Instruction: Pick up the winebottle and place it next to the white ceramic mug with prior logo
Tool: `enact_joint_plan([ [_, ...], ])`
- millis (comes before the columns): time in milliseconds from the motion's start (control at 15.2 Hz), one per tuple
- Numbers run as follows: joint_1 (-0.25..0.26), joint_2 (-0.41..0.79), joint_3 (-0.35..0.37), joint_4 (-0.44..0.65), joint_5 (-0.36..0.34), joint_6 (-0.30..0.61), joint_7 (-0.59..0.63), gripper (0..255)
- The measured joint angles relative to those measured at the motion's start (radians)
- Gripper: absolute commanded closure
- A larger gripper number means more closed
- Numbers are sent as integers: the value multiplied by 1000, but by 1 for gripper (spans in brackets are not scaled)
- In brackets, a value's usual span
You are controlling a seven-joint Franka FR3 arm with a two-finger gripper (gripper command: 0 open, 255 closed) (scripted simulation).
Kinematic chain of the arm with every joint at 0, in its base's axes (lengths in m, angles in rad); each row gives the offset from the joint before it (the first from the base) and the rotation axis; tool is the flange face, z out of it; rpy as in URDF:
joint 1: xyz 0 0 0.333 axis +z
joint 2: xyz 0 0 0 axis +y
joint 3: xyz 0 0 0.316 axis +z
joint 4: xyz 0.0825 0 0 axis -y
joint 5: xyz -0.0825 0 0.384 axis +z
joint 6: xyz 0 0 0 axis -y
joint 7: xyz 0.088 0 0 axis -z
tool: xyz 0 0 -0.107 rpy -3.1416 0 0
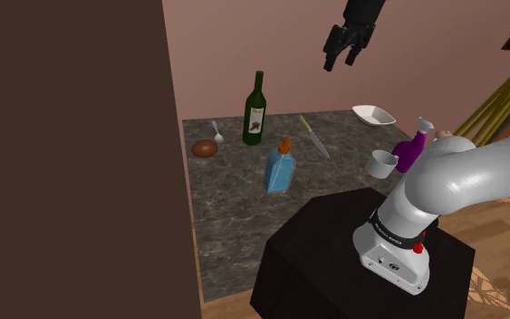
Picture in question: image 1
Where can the silver spoon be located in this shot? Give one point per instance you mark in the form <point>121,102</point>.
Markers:
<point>217,134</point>

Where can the purple spray bottle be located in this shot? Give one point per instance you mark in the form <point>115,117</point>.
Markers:
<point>409,152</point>

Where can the white oblong dish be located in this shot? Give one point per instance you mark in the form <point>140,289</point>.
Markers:
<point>373,115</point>

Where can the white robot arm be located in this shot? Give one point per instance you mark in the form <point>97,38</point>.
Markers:
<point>453,176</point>

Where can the yellow bar frame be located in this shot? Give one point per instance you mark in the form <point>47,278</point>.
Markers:
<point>502,104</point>

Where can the black robot stand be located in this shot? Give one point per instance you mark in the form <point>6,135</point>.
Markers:
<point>321,256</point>

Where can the blue bottle with orange stopper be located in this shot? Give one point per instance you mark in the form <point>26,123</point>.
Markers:
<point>279,172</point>

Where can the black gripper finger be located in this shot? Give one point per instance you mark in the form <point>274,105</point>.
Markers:
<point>336,44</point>
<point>358,42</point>

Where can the white cup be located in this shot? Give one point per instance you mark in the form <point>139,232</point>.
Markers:
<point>380,164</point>

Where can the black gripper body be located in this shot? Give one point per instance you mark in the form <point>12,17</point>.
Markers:
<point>362,13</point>

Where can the green wine bottle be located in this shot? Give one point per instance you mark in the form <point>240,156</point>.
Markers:
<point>254,117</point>

